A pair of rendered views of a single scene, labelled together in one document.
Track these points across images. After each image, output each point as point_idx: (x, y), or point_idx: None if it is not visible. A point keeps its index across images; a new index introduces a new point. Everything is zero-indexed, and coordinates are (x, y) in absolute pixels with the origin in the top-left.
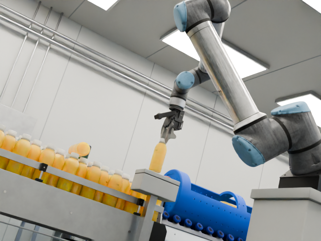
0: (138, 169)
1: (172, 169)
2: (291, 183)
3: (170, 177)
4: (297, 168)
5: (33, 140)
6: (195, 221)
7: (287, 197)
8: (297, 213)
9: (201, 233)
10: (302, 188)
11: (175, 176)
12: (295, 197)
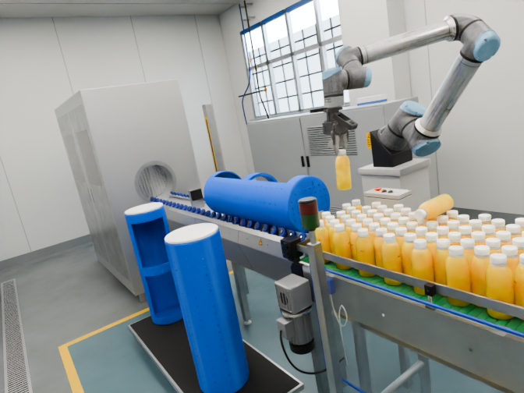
0: (401, 194)
1: (304, 177)
2: (399, 157)
3: (306, 186)
4: (403, 146)
5: (504, 223)
6: None
7: (421, 168)
8: (425, 175)
9: None
10: (426, 160)
11: (314, 183)
12: (425, 166)
